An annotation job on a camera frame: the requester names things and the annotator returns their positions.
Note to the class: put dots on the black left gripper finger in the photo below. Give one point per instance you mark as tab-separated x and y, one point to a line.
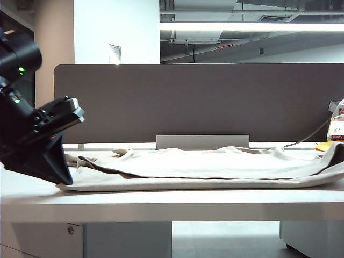
32	168
57	161

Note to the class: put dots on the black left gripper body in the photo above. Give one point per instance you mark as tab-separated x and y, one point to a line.
61	121

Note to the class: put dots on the beige T-shirt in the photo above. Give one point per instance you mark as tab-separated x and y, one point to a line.
204	164

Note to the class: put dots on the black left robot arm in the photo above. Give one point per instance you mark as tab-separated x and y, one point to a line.
16	53

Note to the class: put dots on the round cabinet lock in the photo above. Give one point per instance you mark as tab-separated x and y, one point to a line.
70	230

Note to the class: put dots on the white drawer cabinet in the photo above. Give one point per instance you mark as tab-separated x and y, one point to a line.
107	242

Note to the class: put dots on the grey-brown desk divider panel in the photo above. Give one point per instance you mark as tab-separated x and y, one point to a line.
188	102

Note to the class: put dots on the red ceiling sign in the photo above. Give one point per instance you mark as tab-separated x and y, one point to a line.
223	47

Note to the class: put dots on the white ceiling light strip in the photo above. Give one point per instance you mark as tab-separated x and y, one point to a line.
242	27

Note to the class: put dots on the yellow cloth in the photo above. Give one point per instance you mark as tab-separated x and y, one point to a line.
323	146

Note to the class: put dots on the white side cabinet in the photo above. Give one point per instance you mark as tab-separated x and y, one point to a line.
314	236

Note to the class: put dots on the clear snack bag red print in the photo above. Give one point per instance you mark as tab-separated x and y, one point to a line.
337	126

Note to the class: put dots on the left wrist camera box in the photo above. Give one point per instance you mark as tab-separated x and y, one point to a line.
68	102

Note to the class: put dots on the small white divider bracket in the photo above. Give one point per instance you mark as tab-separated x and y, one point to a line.
81	146

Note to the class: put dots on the silver wall plate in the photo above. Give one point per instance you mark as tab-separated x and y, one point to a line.
115	53

